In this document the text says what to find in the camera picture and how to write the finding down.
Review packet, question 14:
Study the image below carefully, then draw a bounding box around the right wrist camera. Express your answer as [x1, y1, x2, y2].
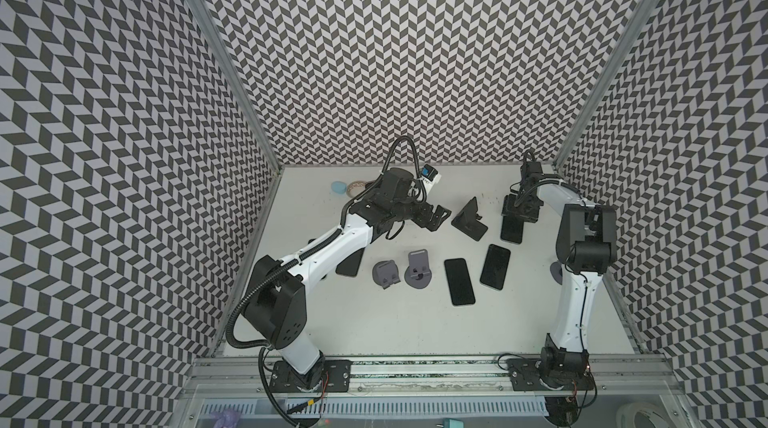
[520, 160, 544, 190]

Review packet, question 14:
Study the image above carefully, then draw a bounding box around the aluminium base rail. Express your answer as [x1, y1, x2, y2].
[181, 354, 684, 398]

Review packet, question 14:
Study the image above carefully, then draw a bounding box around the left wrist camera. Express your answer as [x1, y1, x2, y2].
[419, 164, 441, 195]

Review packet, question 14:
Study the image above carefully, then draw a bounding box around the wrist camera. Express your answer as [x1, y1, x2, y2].
[520, 160, 544, 190]
[419, 164, 441, 195]

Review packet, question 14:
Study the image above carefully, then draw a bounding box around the black phone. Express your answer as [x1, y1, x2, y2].
[444, 258, 476, 306]
[480, 244, 511, 291]
[500, 215, 525, 244]
[335, 248, 365, 278]

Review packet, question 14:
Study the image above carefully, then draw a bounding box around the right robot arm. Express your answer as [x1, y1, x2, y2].
[502, 160, 617, 390]

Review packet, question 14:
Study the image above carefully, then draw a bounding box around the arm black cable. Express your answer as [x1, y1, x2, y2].
[224, 135, 428, 428]
[509, 148, 592, 333]

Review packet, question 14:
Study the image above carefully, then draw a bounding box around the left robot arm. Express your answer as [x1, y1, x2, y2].
[225, 165, 451, 390]

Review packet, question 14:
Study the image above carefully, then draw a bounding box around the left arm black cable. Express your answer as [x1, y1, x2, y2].
[224, 135, 428, 428]

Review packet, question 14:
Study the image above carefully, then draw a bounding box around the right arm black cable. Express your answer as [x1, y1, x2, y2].
[509, 148, 592, 333]

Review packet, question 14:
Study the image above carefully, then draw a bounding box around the light blue round disc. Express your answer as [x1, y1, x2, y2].
[331, 181, 348, 195]

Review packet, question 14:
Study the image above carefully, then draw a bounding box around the grey stand front left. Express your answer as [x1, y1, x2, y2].
[372, 260, 401, 290]

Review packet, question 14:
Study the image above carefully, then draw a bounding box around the grey round stand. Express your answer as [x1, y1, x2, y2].
[403, 249, 432, 290]
[550, 262, 563, 285]

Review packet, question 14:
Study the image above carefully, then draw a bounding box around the black square phone stand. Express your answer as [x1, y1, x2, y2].
[451, 197, 488, 242]

